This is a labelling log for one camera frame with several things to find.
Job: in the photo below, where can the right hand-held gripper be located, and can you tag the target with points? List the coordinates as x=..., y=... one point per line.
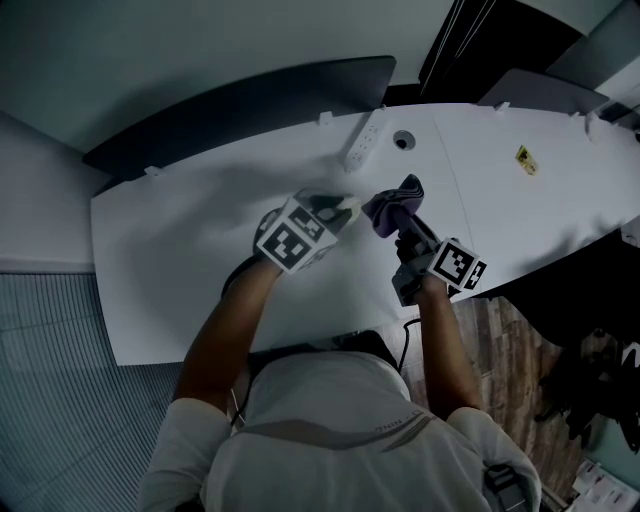
x=455, y=262

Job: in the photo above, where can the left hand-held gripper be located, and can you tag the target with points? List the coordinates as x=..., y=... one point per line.
x=287, y=245

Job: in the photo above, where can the small white cup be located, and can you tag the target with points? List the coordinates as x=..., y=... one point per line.
x=352, y=206

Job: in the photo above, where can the grey purple cloth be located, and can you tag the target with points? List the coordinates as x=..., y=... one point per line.
x=392, y=202

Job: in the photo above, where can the person's right forearm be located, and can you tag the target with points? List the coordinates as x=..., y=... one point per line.
x=447, y=350

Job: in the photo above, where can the person's left forearm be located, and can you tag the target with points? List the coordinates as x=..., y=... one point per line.
x=225, y=340

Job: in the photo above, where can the white power strip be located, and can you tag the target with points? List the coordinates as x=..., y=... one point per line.
x=362, y=147

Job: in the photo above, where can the person's black shorts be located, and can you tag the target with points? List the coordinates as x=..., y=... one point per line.
x=372, y=345

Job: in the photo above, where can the small yellow card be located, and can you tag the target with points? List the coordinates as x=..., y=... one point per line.
x=527, y=160

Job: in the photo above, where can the long dark desk divider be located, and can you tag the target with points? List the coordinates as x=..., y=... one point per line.
x=240, y=107

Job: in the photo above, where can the black office chair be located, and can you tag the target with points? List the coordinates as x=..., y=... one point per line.
x=595, y=395
x=575, y=300

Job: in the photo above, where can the short dark desk divider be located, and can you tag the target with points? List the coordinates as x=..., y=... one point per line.
x=542, y=92

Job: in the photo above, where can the white desk clamp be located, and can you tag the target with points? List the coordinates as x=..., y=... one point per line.
x=593, y=127

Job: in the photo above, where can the person's white shirt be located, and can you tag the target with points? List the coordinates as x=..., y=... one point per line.
x=340, y=450

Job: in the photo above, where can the white boxes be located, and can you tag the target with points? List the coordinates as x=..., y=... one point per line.
x=605, y=487

